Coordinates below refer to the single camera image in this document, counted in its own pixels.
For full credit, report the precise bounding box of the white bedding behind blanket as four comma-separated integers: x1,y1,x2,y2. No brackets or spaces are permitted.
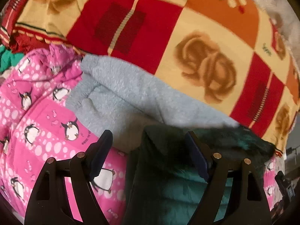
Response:
254,0,299,64

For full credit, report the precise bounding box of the red orange rose blanket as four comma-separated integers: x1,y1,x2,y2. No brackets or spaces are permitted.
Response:
1,0,299,156

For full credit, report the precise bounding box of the pink penguin bed sheet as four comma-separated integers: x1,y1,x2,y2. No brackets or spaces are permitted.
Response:
0,43,285,225

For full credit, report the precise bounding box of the green quilted puffer jacket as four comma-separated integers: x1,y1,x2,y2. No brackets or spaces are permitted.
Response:
122,125,275,224

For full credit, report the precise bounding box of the green cloth at bed edge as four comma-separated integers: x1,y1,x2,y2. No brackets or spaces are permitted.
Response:
0,44,24,73

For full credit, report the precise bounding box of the grey folded sweatshirt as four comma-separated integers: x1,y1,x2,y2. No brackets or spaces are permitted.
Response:
66,54,238,152

